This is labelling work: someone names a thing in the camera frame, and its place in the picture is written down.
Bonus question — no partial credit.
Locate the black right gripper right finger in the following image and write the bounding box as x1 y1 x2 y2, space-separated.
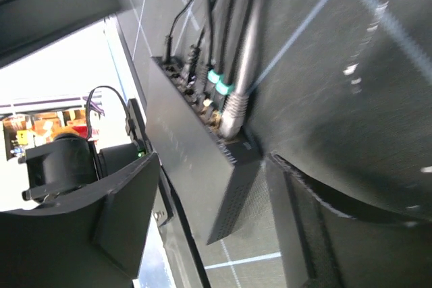
265 154 431 287

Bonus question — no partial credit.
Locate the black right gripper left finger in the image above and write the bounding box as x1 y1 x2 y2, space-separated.
1 153 159 287

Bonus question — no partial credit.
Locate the black grid mat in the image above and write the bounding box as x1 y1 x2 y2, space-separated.
118 0 431 287

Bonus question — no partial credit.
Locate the black network switch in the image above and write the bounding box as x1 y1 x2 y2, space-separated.
146 57 261 245

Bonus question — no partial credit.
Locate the thin black cable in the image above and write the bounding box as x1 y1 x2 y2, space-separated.
184 0 230 80
163 0 220 65

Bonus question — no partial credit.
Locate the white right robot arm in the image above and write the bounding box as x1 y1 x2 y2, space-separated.
1 112 431 287

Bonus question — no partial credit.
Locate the grey ethernet cable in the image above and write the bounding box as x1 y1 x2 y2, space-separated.
219 0 274 139

